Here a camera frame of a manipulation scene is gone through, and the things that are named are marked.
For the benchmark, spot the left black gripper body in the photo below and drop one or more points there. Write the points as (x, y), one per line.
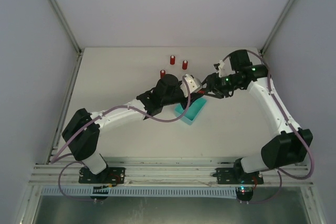
(193, 95)

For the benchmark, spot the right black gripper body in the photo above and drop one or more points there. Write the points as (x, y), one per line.
(213, 84)

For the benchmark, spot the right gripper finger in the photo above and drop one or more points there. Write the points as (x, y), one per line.
(208, 80)
(212, 94)

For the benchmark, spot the teal plastic bin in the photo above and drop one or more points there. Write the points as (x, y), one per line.
(193, 111)

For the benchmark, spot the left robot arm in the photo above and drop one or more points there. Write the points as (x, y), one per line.
(82, 132)

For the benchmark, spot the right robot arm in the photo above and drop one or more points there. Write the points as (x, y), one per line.
(289, 143)

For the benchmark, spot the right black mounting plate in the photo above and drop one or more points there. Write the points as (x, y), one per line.
(226, 176)

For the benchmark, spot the black mounting plate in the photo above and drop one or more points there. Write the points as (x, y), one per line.
(226, 176)
(110, 175)

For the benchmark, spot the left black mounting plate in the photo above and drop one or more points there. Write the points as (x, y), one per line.
(110, 175)

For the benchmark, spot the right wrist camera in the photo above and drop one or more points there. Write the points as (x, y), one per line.
(220, 69)

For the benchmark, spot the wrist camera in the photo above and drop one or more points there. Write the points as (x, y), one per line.
(188, 81)
(220, 69)

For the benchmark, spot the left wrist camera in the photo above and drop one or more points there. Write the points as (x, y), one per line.
(188, 81)

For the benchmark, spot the slotted cable duct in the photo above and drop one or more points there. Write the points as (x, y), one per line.
(137, 191)

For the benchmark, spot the right aluminium corner post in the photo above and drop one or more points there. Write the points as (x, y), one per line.
(284, 13)

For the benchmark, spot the aluminium corner post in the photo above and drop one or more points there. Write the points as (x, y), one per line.
(64, 24)
(284, 13)

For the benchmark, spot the left aluminium corner post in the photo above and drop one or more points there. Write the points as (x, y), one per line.
(64, 24)

